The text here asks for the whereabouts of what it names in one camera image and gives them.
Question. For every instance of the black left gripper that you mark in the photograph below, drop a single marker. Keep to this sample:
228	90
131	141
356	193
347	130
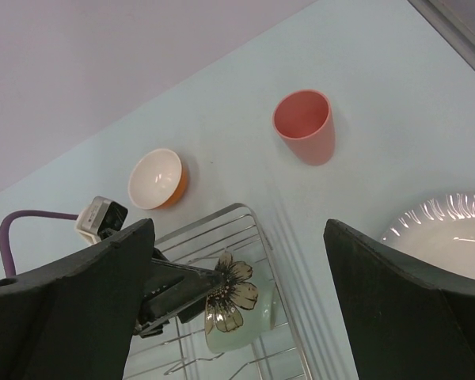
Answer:
170	289

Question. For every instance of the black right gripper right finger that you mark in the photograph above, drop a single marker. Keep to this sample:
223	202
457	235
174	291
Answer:
405	319

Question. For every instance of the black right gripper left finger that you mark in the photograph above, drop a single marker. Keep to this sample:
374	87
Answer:
74	318

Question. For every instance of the green floral ceramic bowl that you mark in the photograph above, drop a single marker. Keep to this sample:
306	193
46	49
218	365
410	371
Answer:
244	306

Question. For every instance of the white fluted plate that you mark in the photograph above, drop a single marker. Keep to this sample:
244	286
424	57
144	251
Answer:
439	231

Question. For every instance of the orange bowl white inside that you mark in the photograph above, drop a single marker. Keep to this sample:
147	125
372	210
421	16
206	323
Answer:
158	180

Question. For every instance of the pink plastic cup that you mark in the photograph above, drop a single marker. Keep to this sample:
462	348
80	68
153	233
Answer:
304	121

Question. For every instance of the metal wire dish rack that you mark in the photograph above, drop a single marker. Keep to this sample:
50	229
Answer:
181	352

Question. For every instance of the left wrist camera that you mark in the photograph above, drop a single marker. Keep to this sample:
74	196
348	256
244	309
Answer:
100	220

